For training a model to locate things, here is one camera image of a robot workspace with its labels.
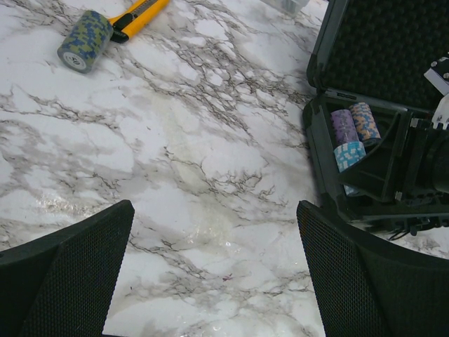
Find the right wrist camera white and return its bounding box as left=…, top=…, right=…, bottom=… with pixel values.
left=424, top=54, right=449, bottom=130

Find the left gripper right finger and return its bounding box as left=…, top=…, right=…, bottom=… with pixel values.
left=297, top=201, right=448, bottom=336

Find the green blue poker chip stack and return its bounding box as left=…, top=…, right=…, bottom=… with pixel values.
left=57, top=11, right=114, bottom=74

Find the black poker set case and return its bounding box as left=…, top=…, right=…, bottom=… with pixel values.
left=302, top=1, right=448, bottom=238

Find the light blue poker chip stack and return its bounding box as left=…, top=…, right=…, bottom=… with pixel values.
left=333, top=141, right=366, bottom=173

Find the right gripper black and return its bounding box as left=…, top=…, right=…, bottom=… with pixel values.
left=338, top=112, right=448, bottom=211

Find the purple poker chip stack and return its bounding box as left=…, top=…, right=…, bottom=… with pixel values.
left=330, top=109, right=359, bottom=145

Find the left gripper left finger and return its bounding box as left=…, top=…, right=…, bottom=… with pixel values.
left=1, top=200, right=135, bottom=336

